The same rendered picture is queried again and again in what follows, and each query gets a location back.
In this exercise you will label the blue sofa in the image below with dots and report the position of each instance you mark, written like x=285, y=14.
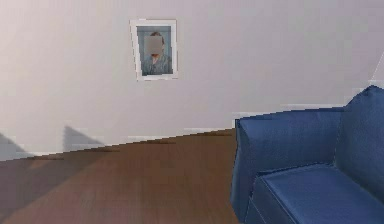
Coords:
x=300, y=160

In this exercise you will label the white framed portrait picture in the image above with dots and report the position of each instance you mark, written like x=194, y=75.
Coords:
x=155, y=56

